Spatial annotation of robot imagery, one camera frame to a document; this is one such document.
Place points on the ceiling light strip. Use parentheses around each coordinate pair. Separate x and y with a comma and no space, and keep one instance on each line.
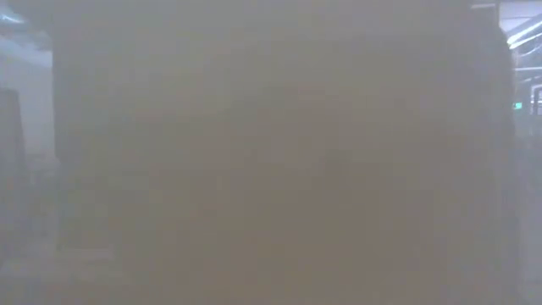
(525,37)
(9,18)

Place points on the green exit sign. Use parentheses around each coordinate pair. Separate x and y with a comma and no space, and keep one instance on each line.
(517,106)

